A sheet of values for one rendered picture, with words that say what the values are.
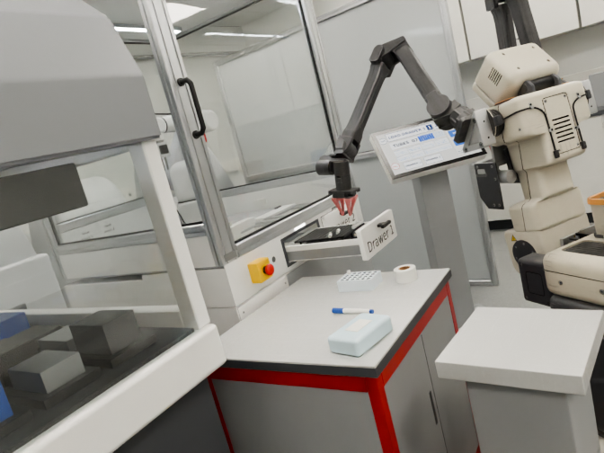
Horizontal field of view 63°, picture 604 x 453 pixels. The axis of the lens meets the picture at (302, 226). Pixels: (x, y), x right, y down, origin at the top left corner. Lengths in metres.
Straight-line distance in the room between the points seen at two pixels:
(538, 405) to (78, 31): 1.19
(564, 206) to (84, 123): 1.42
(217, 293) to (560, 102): 1.23
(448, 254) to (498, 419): 1.70
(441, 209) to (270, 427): 1.66
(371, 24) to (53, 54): 2.74
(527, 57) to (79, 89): 1.30
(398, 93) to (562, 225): 1.96
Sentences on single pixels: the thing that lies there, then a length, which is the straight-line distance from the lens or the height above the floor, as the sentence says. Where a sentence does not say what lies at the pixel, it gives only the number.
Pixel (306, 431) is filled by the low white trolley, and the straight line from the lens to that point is 1.39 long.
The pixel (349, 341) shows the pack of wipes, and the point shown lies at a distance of 1.19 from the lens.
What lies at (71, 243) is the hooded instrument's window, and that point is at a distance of 1.02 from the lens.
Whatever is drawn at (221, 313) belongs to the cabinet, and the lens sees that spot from 1.72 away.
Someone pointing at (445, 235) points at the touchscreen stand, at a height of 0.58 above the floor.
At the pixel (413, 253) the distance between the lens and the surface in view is 3.73.
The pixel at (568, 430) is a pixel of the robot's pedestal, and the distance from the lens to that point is 1.16.
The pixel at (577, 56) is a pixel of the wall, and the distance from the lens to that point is 5.19.
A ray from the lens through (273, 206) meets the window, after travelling 1.89.
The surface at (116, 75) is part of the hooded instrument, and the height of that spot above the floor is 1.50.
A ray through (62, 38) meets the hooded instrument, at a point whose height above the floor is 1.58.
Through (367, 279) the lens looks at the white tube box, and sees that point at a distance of 1.61.
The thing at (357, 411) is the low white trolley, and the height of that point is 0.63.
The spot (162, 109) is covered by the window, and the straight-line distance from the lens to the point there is 1.67.
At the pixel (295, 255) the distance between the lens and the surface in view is 1.88.
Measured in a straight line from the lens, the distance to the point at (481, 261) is 3.56.
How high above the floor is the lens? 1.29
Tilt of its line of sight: 10 degrees down
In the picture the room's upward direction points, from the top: 14 degrees counter-clockwise
